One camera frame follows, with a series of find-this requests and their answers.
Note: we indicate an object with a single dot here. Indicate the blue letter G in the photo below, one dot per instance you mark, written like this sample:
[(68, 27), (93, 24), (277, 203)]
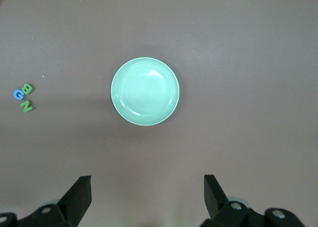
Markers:
[(15, 95)]

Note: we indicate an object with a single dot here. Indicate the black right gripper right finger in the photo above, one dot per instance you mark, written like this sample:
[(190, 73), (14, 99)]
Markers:
[(216, 199)]

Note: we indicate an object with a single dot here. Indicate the green letter B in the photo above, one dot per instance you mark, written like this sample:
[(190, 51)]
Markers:
[(27, 89)]

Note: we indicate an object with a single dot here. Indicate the brown table cover mat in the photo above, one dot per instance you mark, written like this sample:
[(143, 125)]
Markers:
[(236, 63)]

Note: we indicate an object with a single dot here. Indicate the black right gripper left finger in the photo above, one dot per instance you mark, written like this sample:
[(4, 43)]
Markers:
[(74, 202)]

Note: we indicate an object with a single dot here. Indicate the green letter N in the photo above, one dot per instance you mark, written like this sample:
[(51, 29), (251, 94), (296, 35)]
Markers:
[(26, 106)]

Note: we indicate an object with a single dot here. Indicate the light green round plate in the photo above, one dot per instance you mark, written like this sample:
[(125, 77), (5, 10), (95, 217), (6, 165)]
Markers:
[(145, 91)]

